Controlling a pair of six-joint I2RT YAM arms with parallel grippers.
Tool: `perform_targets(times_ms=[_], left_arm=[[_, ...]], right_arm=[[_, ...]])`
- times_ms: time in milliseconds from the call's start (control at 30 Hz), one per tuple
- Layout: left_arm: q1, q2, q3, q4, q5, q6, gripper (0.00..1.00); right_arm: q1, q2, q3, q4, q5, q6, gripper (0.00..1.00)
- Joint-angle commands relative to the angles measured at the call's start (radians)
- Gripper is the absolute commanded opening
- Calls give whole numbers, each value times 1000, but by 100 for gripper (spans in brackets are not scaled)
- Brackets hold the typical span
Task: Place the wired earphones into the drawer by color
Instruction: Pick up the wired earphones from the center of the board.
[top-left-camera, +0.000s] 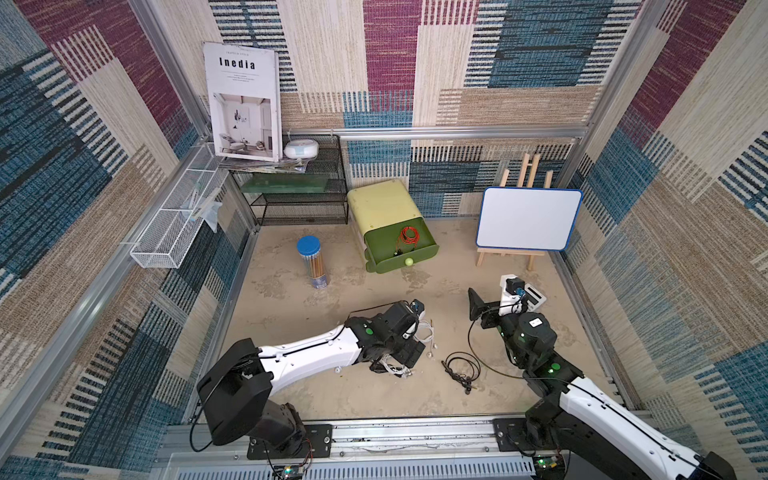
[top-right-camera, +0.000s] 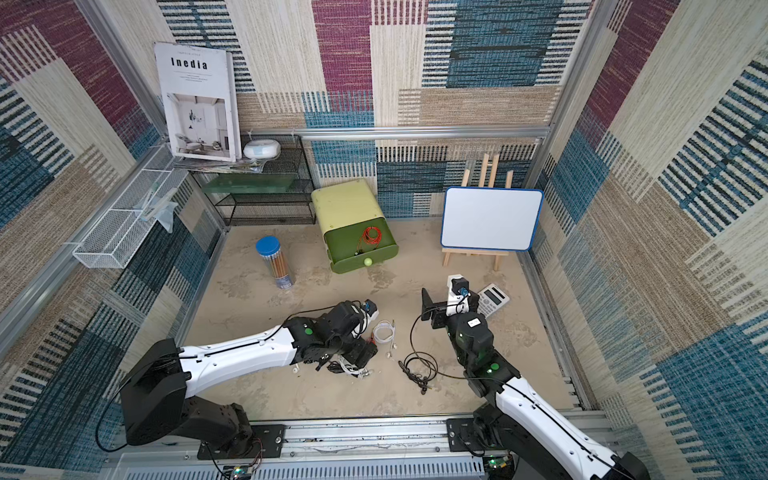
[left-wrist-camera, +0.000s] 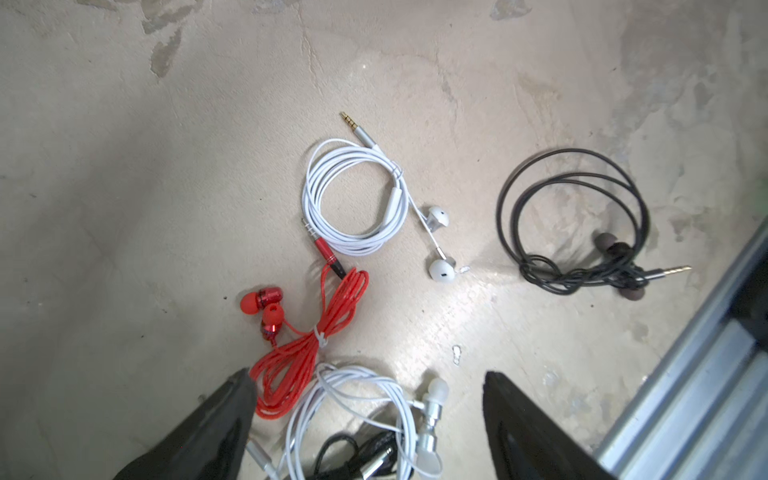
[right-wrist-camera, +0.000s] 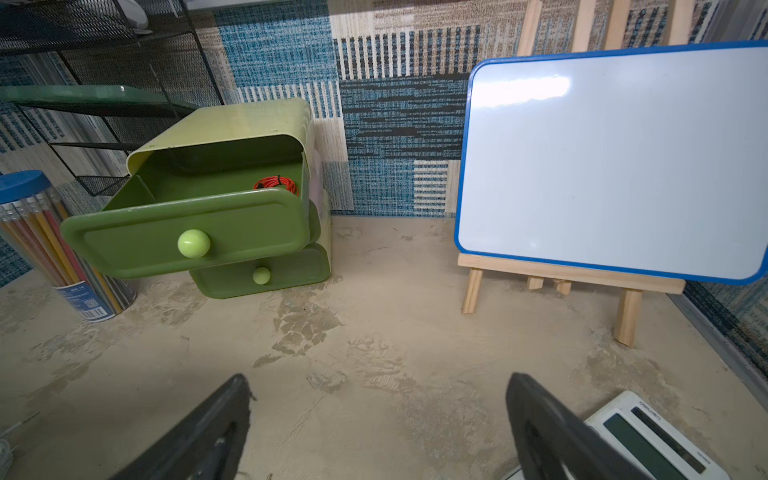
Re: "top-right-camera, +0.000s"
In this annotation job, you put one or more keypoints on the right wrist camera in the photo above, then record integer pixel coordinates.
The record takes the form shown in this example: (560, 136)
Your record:
(458, 289)

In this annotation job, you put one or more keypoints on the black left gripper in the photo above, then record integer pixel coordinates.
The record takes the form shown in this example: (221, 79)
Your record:
(356, 356)

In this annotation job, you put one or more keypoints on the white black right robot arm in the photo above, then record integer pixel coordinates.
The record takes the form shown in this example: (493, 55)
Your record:
(515, 417)

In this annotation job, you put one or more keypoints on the black earphones right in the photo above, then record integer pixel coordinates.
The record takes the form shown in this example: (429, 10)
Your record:
(420, 368)

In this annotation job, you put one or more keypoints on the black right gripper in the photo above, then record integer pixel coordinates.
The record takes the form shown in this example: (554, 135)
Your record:
(437, 308)

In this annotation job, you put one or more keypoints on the white wire basket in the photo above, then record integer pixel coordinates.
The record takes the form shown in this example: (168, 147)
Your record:
(145, 200)

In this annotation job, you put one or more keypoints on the white earphones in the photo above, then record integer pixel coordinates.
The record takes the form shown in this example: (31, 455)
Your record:
(384, 335)
(334, 362)

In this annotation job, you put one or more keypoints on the white oval device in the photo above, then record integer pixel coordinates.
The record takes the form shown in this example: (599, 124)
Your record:
(262, 149)

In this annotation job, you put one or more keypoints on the black wire shelf rack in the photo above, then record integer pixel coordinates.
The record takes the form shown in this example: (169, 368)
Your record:
(272, 192)

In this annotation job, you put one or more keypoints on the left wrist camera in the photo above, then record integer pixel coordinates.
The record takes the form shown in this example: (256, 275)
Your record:
(370, 313)

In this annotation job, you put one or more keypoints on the blue framed whiteboard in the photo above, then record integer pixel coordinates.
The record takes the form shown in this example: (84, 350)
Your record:
(490, 219)

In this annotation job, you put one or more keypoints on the white earphones left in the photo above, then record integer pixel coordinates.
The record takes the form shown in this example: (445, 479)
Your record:
(334, 362)

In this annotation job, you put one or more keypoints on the clear pencil tub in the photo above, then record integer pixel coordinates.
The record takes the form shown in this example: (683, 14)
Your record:
(270, 250)

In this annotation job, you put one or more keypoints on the Inedia magazine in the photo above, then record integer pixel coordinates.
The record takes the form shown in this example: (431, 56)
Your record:
(198, 92)

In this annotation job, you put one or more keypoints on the white earphones right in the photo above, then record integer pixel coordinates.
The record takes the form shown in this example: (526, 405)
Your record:
(384, 335)

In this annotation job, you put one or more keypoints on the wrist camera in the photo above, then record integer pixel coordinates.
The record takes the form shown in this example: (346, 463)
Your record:
(458, 289)
(370, 313)

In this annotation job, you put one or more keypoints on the green drawer cabinet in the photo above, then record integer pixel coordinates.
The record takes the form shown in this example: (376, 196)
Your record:
(343, 211)

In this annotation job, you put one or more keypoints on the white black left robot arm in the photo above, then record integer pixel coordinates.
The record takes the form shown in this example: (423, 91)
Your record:
(160, 396)

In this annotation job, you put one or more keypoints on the red earphones with metal buds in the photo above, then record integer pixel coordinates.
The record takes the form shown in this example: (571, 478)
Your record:
(371, 235)

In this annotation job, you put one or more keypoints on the grey calculator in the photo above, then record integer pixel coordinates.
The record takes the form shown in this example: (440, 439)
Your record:
(491, 300)

